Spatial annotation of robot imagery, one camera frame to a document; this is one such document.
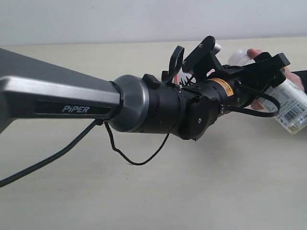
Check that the black sleeved forearm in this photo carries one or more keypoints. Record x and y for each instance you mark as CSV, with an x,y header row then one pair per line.
x,y
299,78

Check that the red white bottle black cap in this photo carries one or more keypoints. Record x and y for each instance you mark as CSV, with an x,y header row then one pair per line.
x,y
184,79

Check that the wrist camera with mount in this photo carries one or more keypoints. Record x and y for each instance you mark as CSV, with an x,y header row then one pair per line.
x,y
203,57

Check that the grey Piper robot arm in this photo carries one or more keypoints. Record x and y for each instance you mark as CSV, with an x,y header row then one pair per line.
x,y
34,89

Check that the capless bottle white label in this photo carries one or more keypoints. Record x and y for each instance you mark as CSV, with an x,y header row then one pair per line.
x,y
293,112

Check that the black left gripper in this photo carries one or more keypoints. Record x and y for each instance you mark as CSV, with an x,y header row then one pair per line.
x,y
221,85

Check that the person's open hand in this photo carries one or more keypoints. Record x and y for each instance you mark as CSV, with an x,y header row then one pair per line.
x,y
252,53

